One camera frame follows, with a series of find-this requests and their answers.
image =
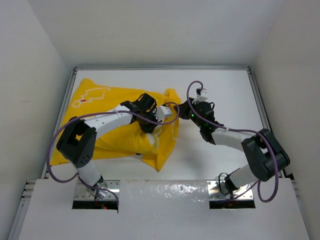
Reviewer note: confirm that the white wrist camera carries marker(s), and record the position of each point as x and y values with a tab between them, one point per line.
201	95
163	111

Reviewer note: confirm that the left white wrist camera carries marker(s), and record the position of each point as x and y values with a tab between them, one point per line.
163	111

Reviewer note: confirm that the aluminium table frame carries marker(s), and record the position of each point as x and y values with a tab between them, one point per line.
172	204

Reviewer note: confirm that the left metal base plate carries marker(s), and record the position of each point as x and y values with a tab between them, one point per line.
106	191

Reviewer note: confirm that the metal base plate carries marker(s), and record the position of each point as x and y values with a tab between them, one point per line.
106	191
217	192

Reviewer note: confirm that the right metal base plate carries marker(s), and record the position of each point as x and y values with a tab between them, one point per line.
217	192

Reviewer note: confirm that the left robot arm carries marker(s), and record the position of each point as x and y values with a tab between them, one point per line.
78	139

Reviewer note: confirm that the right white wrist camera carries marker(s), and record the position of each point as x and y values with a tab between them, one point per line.
201	95

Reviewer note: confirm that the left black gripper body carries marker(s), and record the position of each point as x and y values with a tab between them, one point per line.
149	114

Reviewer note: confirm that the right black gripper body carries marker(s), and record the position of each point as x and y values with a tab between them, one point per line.
187	113

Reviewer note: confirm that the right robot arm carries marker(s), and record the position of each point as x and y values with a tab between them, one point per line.
264	154

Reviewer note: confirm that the cream pillow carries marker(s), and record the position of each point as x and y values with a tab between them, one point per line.
153	138

